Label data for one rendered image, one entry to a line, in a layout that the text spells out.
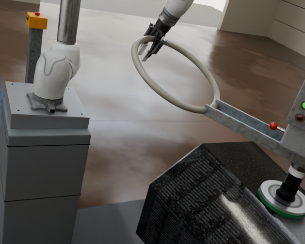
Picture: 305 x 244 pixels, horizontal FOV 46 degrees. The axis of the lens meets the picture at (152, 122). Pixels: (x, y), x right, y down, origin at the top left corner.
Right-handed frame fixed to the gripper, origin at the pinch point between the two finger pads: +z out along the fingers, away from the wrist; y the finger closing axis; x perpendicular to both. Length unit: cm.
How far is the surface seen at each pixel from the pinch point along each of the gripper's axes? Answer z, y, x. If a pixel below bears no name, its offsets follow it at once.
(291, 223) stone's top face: -4, 103, 14
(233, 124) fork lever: -15, 59, 4
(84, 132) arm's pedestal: 42, 17, -24
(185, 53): -10.0, 9.2, 16.7
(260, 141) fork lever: -19, 71, 7
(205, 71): -10.0, 22.1, 21.7
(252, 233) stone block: 8, 99, 4
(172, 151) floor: 121, -7, 126
